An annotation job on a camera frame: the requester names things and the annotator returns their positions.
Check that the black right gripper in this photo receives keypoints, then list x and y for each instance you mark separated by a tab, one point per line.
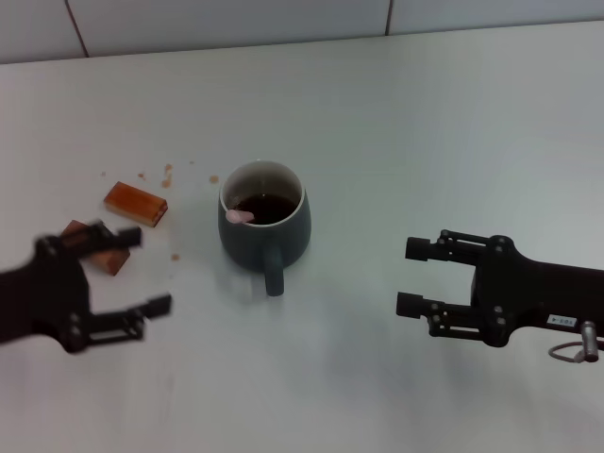
524	292

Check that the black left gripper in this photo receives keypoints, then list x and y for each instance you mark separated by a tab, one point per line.
47	297

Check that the grey ceramic mug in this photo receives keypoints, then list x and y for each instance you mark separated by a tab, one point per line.
245	240

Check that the brown wooden block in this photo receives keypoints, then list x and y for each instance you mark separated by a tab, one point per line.
113	262

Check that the orange grooved wooden block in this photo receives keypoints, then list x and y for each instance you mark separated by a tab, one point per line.
137	203

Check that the dark coffee liquid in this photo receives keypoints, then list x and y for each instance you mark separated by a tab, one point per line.
276	210

